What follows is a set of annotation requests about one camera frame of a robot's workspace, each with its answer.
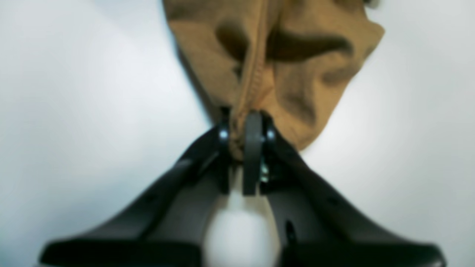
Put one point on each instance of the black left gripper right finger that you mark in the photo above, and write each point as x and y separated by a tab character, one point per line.
316	225

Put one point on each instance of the brown t-shirt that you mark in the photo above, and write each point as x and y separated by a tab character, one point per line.
290	58

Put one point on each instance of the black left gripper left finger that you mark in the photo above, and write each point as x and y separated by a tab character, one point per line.
165	225

